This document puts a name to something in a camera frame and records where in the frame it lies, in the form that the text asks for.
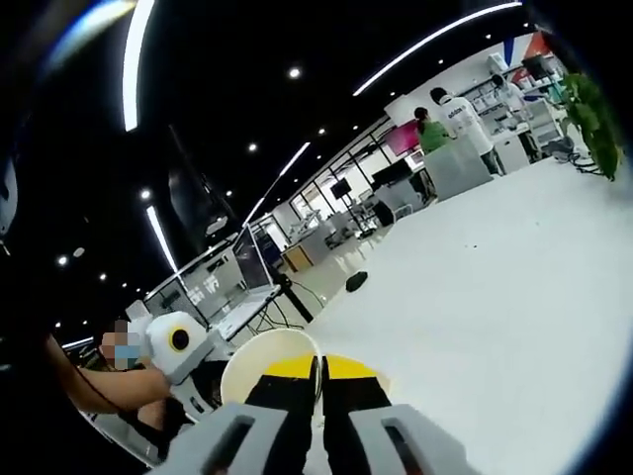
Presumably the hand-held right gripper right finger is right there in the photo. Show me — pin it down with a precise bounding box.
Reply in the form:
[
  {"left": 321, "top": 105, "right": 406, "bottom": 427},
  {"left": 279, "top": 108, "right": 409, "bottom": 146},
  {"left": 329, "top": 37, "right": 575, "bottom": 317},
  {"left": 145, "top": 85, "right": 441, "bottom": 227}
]
[{"left": 320, "top": 354, "right": 472, "bottom": 475}]

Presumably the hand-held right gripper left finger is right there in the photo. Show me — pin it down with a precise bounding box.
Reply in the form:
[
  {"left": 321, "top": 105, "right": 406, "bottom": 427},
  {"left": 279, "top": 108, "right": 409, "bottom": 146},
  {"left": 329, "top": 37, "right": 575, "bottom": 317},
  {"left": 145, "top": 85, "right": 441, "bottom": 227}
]
[{"left": 165, "top": 353, "right": 318, "bottom": 475}]

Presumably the white paper cup green print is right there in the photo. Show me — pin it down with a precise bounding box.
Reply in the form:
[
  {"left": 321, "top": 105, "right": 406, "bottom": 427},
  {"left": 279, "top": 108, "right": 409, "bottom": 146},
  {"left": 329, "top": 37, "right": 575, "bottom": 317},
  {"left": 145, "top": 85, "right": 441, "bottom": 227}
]
[{"left": 220, "top": 329, "right": 397, "bottom": 422}]

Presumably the grey mesh office chair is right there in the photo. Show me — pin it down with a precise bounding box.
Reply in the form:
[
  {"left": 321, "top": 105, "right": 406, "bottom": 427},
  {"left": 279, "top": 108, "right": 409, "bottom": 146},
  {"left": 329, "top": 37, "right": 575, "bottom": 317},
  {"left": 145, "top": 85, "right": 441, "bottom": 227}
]
[{"left": 88, "top": 410, "right": 169, "bottom": 469}]

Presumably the white desk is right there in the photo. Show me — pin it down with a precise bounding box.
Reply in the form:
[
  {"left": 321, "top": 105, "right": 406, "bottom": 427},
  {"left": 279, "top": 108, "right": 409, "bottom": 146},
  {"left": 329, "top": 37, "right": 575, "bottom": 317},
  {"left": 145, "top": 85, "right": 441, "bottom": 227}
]
[{"left": 142, "top": 225, "right": 316, "bottom": 342}]

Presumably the short ceiling light strip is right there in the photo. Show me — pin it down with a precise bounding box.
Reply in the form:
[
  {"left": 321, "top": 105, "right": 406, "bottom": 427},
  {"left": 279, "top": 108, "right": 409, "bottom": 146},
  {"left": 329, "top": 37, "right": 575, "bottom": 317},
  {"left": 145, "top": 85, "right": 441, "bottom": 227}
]
[{"left": 244, "top": 142, "right": 312, "bottom": 224}]

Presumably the black screen on stand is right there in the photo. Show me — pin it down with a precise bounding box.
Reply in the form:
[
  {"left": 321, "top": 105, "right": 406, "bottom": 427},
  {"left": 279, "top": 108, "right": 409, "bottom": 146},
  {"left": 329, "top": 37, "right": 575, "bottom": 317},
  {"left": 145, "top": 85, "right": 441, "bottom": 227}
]
[{"left": 329, "top": 180, "right": 355, "bottom": 234}]

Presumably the long ceiling light strip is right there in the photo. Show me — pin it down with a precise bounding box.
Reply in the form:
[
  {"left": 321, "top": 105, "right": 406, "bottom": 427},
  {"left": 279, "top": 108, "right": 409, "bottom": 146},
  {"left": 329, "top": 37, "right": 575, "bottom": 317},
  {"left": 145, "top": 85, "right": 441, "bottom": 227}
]
[{"left": 122, "top": 0, "right": 157, "bottom": 133}]

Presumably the pink screen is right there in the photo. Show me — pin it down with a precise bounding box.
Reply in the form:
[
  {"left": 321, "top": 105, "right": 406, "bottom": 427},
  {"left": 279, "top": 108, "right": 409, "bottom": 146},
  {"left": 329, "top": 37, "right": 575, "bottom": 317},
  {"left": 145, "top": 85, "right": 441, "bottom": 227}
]
[{"left": 385, "top": 121, "right": 421, "bottom": 157}]

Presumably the group of round ceiling downlights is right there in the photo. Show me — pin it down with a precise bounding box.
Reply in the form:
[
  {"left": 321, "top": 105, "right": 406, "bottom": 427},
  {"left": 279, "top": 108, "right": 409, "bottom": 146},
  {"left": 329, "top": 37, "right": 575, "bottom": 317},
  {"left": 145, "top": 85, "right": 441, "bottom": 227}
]
[{"left": 53, "top": 66, "right": 327, "bottom": 328}]

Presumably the white cabinet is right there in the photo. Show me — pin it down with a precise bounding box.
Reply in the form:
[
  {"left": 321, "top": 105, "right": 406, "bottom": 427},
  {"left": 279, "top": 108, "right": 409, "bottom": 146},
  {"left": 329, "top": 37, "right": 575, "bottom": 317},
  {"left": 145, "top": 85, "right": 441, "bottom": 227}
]
[{"left": 494, "top": 136, "right": 531, "bottom": 172}]

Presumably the black round device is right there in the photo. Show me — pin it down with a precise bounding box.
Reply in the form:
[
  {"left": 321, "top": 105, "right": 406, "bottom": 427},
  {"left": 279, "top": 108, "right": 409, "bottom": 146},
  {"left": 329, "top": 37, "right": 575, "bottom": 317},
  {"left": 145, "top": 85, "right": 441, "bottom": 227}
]
[{"left": 546, "top": 138, "right": 575, "bottom": 159}]

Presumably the white storage shelf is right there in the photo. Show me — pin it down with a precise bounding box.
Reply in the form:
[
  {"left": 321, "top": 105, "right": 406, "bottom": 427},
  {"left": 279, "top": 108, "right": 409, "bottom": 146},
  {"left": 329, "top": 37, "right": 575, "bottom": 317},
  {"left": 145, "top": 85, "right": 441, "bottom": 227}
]
[{"left": 467, "top": 73, "right": 565, "bottom": 130}]

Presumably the white mesh office chair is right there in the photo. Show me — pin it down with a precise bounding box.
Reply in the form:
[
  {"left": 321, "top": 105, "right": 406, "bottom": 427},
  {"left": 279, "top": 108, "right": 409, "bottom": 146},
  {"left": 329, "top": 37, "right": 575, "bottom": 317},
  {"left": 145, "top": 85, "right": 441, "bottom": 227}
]
[{"left": 531, "top": 98, "right": 565, "bottom": 144}]

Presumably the green potted plant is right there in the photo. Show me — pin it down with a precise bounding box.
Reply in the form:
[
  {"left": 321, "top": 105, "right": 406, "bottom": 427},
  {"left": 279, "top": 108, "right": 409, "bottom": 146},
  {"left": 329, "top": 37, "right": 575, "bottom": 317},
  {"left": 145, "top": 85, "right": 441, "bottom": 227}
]
[{"left": 563, "top": 72, "right": 625, "bottom": 182}]

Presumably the curved ceiling light strip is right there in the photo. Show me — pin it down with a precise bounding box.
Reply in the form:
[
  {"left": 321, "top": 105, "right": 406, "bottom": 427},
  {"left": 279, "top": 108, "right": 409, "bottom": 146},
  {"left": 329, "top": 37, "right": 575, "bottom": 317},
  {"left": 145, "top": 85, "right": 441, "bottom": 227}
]
[{"left": 353, "top": 2, "right": 523, "bottom": 96}]

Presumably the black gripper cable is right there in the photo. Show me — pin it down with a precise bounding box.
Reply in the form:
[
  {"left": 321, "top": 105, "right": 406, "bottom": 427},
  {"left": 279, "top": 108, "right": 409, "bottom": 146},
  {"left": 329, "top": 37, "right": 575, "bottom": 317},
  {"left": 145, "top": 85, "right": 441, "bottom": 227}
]
[{"left": 46, "top": 334, "right": 154, "bottom": 436}]

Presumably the black cable bundle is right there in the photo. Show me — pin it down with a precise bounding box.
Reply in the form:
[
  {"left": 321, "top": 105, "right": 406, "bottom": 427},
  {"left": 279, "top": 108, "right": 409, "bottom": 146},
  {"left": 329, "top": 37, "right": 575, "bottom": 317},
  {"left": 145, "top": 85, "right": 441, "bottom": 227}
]
[{"left": 573, "top": 152, "right": 603, "bottom": 177}]

